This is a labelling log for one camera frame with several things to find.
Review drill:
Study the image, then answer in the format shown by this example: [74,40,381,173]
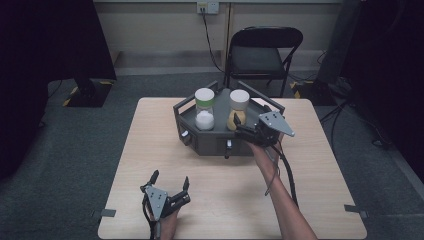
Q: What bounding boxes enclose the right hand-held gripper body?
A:
[234,110,296,148]

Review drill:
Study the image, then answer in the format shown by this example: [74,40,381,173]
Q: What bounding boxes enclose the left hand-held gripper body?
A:
[139,184,192,222]

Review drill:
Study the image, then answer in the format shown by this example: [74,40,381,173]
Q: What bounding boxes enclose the white-lidded jar of yellow powder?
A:
[226,88,251,132]

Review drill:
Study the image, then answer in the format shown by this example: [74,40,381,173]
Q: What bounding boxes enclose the dark grey corner rack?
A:
[172,79,286,160]

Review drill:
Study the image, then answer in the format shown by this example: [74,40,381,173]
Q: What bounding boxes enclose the green-banded jar of white powder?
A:
[194,87,216,132]

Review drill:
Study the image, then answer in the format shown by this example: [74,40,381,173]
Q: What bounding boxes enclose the person's right hand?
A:
[247,132,285,172]

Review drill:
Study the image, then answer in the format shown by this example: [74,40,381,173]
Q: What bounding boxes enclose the person's left hand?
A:
[159,208,182,240]

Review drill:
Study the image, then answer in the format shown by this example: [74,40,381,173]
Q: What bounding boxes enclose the black stand base, yellow stripes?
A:
[288,79,338,107]
[61,77,115,109]

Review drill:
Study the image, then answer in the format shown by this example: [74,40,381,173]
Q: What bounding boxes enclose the black folding chair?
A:
[223,25,305,99]

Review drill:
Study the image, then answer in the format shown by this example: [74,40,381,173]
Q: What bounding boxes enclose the grey tape strip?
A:
[91,208,117,220]
[343,203,370,220]

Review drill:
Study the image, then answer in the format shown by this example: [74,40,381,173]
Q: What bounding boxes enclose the black curtain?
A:
[0,0,118,182]
[342,0,424,184]

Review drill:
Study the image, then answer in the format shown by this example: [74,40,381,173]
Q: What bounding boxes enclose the left hand-held gripper cable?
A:
[141,199,162,240]

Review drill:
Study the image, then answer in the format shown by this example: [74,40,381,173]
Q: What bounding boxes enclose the hand-held gripper cable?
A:
[141,199,162,240]
[264,140,300,208]

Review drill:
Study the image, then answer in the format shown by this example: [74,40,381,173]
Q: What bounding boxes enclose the right hand-held gripper cable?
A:
[264,140,300,208]

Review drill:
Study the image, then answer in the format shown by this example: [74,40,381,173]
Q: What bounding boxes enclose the black floor cables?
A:
[318,99,396,152]

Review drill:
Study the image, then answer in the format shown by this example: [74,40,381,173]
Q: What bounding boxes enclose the black power cable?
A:
[200,7,227,74]

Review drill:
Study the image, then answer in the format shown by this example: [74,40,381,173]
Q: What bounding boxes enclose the white wall socket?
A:
[196,1,221,15]

